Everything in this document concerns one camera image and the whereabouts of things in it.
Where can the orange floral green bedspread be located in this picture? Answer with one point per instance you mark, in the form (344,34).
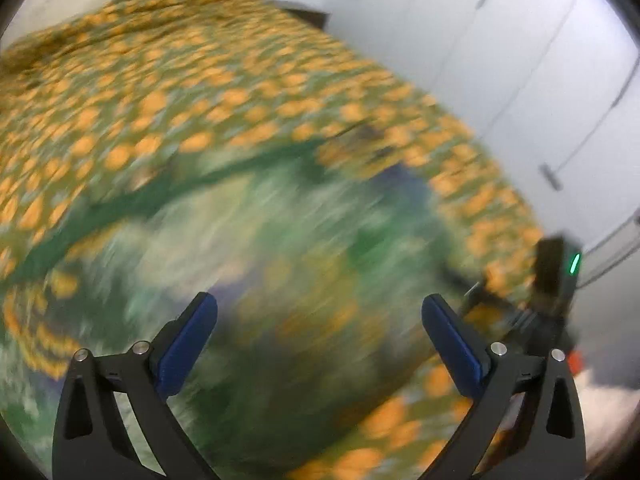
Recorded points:
(150,85)

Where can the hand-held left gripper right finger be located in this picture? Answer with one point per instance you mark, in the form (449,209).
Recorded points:
(452,345)

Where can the green landscape print garment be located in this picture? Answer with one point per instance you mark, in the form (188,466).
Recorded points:
(300,260)

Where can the dark bed frame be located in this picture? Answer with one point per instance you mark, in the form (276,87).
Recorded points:
(307,12)

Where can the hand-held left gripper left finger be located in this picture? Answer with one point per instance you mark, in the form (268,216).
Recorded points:
(190,345)

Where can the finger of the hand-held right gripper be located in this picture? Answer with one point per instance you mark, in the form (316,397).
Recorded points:
(500,302)

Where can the white wardrobe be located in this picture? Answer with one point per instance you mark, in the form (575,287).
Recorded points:
(500,60)

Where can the white cloth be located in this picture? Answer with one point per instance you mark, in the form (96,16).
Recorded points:
(600,410)

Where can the cream padded headboard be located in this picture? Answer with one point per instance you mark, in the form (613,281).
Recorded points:
(75,5)

